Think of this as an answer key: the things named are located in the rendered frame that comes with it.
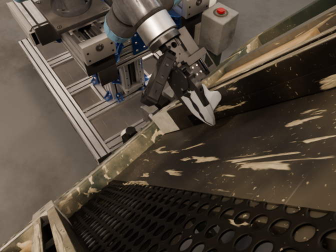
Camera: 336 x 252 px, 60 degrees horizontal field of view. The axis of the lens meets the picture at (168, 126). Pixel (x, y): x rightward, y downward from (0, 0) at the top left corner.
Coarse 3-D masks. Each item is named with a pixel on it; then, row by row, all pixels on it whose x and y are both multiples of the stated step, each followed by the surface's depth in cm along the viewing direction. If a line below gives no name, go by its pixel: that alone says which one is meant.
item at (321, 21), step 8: (320, 16) 75; (328, 16) 74; (304, 24) 80; (312, 24) 78; (320, 24) 76; (328, 24) 75; (288, 32) 86; (296, 32) 83; (304, 32) 81; (320, 32) 78; (272, 40) 93; (280, 40) 88; (288, 40) 86; (256, 48) 101; (264, 48) 94; (272, 48) 92; (248, 56) 101; (256, 56) 98; (232, 64) 109; (240, 64) 106
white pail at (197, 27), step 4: (212, 0) 230; (212, 4) 226; (208, 8) 226; (196, 24) 236; (200, 24) 236; (196, 28) 240; (196, 32) 243; (196, 36) 247; (196, 40) 251; (196, 44) 254
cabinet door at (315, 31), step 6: (312, 30) 78; (318, 30) 78; (300, 36) 81; (306, 36) 76; (288, 42) 85; (294, 42) 79; (276, 48) 89; (282, 48) 83; (264, 54) 94; (270, 54) 87; (252, 60) 99; (258, 60) 91; (240, 66) 105; (246, 66) 96; (228, 72) 111; (234, 72) 102; (222, 78) 108
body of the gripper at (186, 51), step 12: (168, 36) 58; (180, 36) 61; (156, 48) 59; (168, 48) 59; (180, 48) 61; (192, 48) 62; (204, 48) 61; (180, 60) 60; (192, 60) 59; (180, 72) 58; (192, 72) 59; (204, 72) 61; (180, 84) 61
